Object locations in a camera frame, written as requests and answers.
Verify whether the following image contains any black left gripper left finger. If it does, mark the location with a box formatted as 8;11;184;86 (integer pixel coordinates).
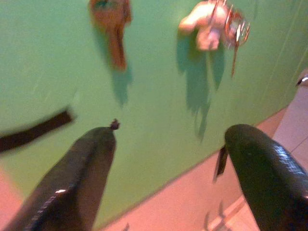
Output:
4;118;121;231

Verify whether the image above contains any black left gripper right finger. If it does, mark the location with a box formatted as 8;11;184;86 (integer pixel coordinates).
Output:
224;124;308;231

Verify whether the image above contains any small black tape strip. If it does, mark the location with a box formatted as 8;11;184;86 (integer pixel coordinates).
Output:
213;144;229;179

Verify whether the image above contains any long black tape strip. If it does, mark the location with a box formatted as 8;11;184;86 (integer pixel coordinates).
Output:
0;108;76;153

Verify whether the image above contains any green foam board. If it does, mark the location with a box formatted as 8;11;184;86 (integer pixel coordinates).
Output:
0;0;308;229

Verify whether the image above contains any silver metal handle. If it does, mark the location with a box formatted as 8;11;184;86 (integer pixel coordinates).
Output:
295;75;308;88

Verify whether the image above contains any white plush keychain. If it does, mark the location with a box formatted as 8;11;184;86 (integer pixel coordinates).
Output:
178;1;229;51

